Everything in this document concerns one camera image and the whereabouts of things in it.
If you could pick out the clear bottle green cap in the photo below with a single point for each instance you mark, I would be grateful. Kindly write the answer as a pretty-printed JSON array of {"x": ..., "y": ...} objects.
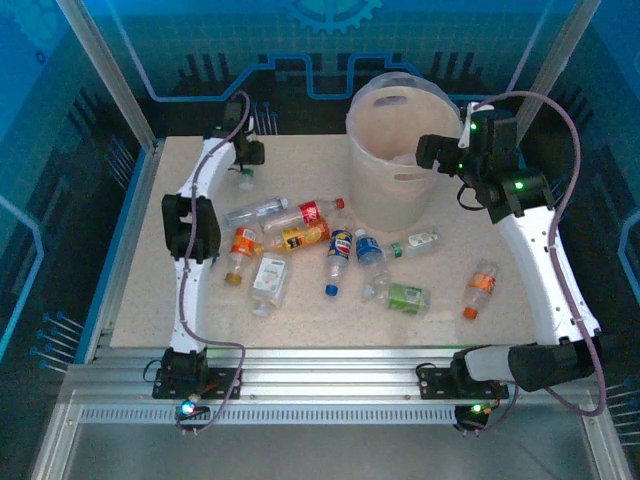
[{"x": 246, "y": 181}]

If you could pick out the clear bottle white cap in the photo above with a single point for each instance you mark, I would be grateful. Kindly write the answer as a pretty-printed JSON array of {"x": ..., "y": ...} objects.
[{"x": 250, "y": 212}]

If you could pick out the red label cola bottle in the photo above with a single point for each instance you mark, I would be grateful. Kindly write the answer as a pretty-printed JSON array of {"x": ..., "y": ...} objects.
[{"x": 311, "y": 212}]

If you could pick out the orange label bottle orange cap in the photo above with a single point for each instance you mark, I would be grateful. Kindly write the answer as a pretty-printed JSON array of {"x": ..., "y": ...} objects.
[
  {"x": 243, "y": 243},
  {"x": 482, "y": 282}
]

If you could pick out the orange juice bottle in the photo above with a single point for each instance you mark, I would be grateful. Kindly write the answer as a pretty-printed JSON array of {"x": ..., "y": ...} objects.
[{"x": 300, "y": 239}]

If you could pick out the blue label water bottle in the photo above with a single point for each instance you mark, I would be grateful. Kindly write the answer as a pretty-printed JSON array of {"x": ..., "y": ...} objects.
[{"x": 369, "y": 250}]

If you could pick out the blue Pepsi bottle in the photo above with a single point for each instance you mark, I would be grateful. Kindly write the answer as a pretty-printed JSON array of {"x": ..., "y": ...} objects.
[{"x": 340, "y": 250}]

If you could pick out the white label bottle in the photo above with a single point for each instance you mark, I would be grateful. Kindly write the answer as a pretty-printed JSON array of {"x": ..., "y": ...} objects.
[{"x": 270, "y": 280}]

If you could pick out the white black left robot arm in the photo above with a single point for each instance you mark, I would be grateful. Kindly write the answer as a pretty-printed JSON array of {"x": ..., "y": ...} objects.
[{"x": 192, "y": 310}]

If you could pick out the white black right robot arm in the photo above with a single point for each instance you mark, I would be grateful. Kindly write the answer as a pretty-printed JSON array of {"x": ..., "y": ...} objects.
[{"x": 545, "y": 275}]

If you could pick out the white plastic bin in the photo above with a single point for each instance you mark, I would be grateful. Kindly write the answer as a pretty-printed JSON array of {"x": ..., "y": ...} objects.
[{"x": 385, "y": 200}]

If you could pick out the pale green label clear bottle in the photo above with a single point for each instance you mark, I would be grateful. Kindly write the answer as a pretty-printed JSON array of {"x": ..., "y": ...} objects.
[{"x": 420, "y": 240}]

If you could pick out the green label plastic bottle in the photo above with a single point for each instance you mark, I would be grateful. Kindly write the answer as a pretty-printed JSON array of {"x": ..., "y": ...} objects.
[{"x": 405, "y": 297}]

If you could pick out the small LED controller board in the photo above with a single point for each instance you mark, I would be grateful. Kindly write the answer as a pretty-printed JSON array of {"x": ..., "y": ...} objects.
[
  {"x": 189, "y": 408},
  {"x": 475, "y": 409}
]

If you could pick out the perforated metal strip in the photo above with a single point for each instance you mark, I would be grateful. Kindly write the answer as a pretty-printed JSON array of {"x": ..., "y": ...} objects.
[{"x": 325, "y": 415}]

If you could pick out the grey metal shelf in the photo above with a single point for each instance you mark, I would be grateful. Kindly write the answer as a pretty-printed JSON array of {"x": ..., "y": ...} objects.
[{"x": 325, "y": 455}]

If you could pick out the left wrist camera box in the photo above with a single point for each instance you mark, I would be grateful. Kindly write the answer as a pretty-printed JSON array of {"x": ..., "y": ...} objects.
[{"x": 251, "y": 127}]

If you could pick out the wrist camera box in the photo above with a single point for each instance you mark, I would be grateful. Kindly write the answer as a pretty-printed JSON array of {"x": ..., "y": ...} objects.
[
  {"x": 251, "y": 127},
  {"x": 469, "y": 127}
]

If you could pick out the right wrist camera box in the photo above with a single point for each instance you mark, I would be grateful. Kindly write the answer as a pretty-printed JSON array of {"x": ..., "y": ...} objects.
[{"x": 469, "y": 127}]

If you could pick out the aluminium corner post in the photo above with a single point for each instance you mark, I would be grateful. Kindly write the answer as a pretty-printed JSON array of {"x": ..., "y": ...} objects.
[
  {"x": 112, "y": 75},
  {"x": 549, "y": 75}
]

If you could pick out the blue edged aluminium side rail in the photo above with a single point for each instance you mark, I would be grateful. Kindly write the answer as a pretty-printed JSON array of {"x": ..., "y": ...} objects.
[{"x": 134, "y": 210}]

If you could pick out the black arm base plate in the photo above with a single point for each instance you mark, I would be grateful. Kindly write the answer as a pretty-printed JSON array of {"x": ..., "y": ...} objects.
[
  {"x": 222, "y": 379},
  {"x": 432, "y": 382}
]

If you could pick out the aluminium rail beam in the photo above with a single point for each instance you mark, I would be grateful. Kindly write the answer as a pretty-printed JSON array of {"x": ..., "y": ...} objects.
[{"x": 325, "y": 372}]

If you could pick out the aluminium frame leg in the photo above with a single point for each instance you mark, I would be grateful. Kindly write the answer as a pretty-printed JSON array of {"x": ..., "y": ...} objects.
[
  {"x": 607, "y": 450},
  {"x": 55, "y": 445}
]

